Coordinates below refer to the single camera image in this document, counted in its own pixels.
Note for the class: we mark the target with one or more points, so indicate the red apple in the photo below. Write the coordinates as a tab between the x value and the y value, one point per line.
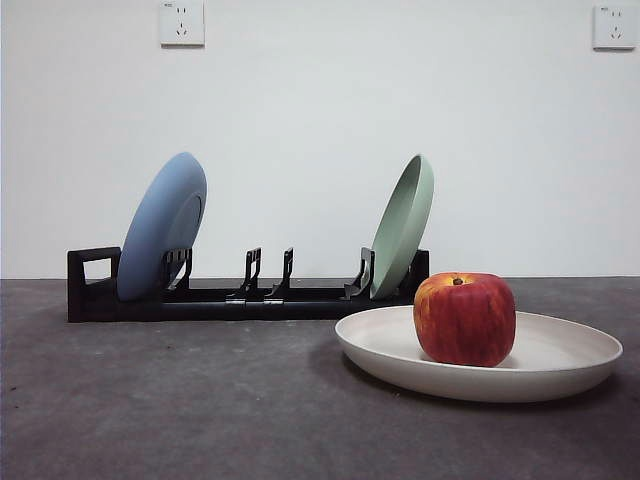
465	320

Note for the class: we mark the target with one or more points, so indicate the cream yellow plate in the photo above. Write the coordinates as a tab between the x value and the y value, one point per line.
565	360

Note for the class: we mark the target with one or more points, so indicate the green plate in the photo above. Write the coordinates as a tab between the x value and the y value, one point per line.
400	240

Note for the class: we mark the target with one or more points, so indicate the black plate rack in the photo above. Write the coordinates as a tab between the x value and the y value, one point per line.
200	310

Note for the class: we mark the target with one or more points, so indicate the blue plate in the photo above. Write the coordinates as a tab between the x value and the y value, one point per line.
155	230

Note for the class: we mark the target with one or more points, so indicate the white wall socket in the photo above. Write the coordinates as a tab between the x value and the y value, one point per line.
182	24
614	27

